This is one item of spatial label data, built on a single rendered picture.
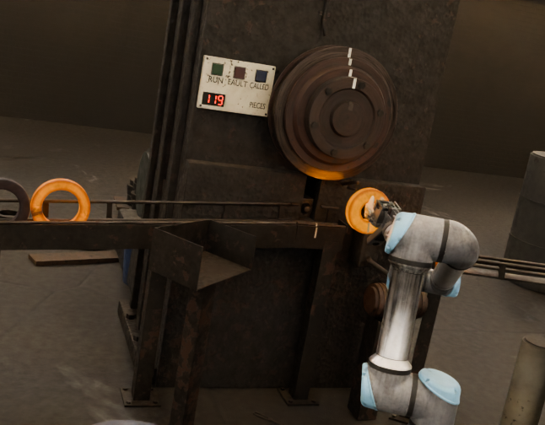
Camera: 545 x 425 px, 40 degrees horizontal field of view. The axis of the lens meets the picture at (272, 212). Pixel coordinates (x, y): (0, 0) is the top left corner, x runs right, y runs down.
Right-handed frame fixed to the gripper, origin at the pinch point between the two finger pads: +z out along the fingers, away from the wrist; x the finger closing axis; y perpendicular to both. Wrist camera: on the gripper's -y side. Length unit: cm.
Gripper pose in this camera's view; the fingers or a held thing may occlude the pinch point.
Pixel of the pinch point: (369, 205)
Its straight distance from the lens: 255.8
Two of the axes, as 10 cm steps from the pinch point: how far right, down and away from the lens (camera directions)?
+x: -9.3, -1.0, -3.5
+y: 2.7, -8.5, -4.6
